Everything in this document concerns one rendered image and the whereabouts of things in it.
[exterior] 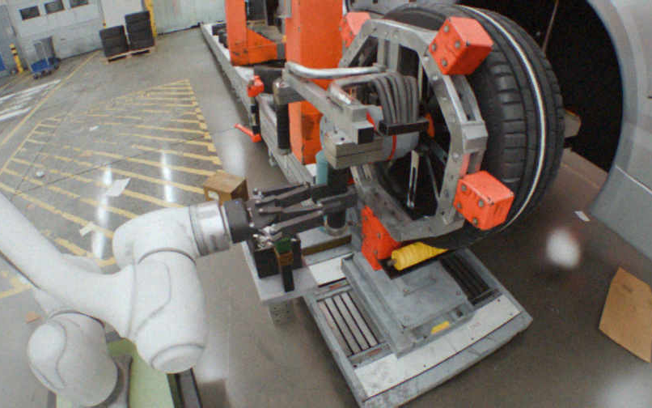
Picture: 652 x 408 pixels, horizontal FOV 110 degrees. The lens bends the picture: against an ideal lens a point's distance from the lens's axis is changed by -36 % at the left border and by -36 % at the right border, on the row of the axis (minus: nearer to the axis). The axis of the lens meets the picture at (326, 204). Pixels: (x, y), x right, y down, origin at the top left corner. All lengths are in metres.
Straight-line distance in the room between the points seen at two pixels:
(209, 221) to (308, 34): 0.77
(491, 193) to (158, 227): 0.57
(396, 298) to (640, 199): 0.85
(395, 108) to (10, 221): 0.61
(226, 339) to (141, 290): 1.01
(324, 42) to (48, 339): 1.15
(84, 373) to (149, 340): 0.44
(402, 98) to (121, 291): 0.51
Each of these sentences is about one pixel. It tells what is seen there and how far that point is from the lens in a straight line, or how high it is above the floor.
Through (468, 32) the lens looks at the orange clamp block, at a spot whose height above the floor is 1.14.
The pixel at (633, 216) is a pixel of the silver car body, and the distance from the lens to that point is 0.96.
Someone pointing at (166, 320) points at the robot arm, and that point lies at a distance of 0.43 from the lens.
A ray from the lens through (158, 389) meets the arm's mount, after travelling 0.97.
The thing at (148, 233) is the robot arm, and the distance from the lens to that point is 0.54.
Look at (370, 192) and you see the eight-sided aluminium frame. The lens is 1.00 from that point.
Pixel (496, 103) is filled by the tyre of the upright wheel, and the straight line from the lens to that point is 0.65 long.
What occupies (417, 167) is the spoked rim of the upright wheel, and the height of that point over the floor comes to 0.74.
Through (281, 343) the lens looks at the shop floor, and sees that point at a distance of 1.37.
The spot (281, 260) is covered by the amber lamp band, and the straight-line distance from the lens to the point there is 0.83.
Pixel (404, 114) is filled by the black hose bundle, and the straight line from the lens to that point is 0.57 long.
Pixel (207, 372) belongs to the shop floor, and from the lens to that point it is 1.37.
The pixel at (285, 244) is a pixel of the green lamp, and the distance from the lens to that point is 0.80.
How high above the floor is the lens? 1.20
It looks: 38 degrees down
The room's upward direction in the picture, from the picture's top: straight up
